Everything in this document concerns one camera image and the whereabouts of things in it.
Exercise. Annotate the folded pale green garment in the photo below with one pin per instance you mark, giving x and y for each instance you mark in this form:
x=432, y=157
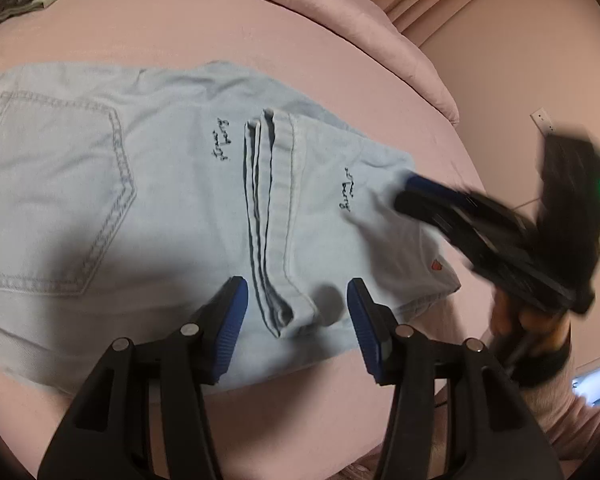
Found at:
x=22, y=10

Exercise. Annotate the person's right forearm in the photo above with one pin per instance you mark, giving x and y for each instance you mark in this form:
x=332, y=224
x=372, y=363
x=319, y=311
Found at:
x=565, y=410

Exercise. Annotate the white wall socket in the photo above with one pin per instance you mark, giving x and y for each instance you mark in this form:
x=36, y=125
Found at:
x=542, y=120

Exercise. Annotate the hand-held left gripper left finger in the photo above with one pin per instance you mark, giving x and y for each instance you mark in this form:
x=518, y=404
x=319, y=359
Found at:
x=227, y=325

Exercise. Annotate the pink duvet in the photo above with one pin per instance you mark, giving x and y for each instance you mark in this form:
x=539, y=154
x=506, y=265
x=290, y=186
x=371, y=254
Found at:
x=305, y=10

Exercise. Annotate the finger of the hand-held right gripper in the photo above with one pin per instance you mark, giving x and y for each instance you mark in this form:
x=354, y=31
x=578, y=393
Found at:
x=437, y=187
x=430, y=212

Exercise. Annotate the light blue strawberry pants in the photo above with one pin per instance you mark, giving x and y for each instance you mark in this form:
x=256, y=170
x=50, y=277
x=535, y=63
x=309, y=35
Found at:
x=180, y=210

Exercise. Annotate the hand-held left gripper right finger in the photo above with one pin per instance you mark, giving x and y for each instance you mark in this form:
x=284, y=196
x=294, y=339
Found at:
x=367, y=325

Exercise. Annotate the person's right hand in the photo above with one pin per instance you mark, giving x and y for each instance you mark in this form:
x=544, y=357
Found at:
x=530, y=320

